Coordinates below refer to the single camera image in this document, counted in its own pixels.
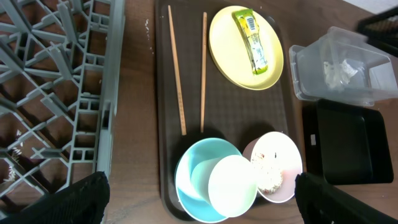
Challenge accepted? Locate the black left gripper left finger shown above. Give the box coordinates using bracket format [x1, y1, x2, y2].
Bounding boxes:
[1, 171, 110, 224]

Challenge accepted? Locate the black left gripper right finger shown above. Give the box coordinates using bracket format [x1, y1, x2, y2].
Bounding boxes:
[295, 173, 397, 224]

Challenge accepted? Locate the leftover rice pile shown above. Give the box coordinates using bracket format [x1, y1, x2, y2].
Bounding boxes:
[251, 152, 283, 194]

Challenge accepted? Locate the pale green plastic cup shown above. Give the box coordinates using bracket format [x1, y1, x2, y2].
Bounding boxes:
[190, 155, 257, 218]

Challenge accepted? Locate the wooden chopstick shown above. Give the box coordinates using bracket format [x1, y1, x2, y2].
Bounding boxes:
[200, 12, 207, 133]
[167, 5, 187, 136]

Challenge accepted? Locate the green snack wrapper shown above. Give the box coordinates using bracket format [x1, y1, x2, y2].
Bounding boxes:
[232, 9, 268, 75]

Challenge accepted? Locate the black food waste tray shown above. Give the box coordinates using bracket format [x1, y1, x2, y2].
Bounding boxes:
[302, 100, 394, 185]

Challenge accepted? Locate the crumpled white paper waste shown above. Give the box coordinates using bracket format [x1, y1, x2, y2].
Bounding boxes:
[323, 59, 358, 90]

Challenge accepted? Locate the clear plastic waste bin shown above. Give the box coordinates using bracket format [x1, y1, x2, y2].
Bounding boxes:
[289, 27, 397, 106]

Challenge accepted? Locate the grey plastic dishwasher rack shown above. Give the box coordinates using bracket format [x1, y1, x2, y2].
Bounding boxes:
[1, 0, 126, 218]

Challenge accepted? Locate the light blue plastic bowl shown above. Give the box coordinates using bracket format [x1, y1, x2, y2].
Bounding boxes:
[175, 138, 241, 223]

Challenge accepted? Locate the dark brown serving tray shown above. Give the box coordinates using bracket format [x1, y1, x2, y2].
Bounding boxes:
[155, 1, 299, 223]

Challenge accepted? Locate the yellow plastic plate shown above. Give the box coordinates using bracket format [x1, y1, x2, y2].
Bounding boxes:
[208, 6, 284, 90]

